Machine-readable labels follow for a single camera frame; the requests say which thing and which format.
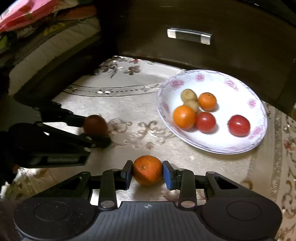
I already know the orange tangerine back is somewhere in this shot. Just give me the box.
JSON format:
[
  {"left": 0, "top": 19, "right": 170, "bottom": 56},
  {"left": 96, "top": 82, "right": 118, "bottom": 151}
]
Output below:
[{"left": 173, "top": 105, "right": 196, "bottom": 130}]

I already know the dark red plum tomato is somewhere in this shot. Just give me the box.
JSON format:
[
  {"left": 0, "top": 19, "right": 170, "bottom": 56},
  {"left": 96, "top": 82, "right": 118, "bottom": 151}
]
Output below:
[{"left": 83, "top": 115, "right": 108, "bottom": 136}]

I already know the orange tangerine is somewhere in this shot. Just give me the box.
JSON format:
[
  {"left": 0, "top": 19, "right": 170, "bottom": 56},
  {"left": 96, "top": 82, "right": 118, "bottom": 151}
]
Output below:
[
  {"left": 198, "top": 92, "right": 217, "bottom": 111},
  {"left": 133, "top": 155, "right": 163, "bottom": 186},
  {"left": 173, "top": 105, "right": 196, "bottom": 130}
]

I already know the white floral porcelain plate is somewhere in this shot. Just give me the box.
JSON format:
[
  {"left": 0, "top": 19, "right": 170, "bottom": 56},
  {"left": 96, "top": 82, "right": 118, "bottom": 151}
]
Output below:
[{"left": 157, "top": 70, "right": 268, "bottom": 155}]

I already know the red tomato with stem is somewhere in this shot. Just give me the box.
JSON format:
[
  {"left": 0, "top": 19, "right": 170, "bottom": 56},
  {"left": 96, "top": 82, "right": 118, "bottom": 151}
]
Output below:
[{"left": 196, "top": 111, "right": 216, "bottom": 133}]

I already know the stacked folded bedding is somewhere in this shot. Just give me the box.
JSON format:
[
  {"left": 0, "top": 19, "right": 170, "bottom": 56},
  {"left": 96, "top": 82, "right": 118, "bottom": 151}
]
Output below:
[{"left": 1, "top": 4, "right": 100, "bottom": 95}]

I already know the orange tangerine front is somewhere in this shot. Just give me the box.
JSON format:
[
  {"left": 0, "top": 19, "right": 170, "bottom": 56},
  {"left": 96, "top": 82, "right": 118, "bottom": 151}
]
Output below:
[{"left": 198, "top": 92, "right": 217, "bottom": 111}]

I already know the pink floral blanket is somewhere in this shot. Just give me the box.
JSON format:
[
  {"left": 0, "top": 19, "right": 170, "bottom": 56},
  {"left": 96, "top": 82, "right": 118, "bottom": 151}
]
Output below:
[{"left": 0, "top": 0, "right": 80, "bottom": 33}]

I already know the silver drawer handle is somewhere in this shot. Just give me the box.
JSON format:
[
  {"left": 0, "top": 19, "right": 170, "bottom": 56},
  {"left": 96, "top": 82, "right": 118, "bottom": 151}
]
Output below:
[{"left": 166, "top": 28, "right": 212, "bottom": 45}]

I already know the floral embroidered beige tablecloth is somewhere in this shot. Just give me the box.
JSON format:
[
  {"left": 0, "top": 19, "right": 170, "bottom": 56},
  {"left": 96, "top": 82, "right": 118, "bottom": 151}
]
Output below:
[{"left": 1, "top": 57, "right": 295, "bottom": 240}]

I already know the dark wooden drawer cabinet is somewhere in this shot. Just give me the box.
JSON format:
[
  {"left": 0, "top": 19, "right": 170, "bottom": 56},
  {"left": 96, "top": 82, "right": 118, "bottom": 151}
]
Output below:
[{"left": 97, "top": 1, "right": 295, "bottom": 113}]

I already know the brown longan fruit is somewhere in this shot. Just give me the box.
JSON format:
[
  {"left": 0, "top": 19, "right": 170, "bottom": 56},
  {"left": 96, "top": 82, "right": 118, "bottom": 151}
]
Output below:
[
  {"left": 181, "top": 89, "right": 198, "bottom": 103},
  {"left": 183, "top": 99, "right": 199, "bottom": 113}
]

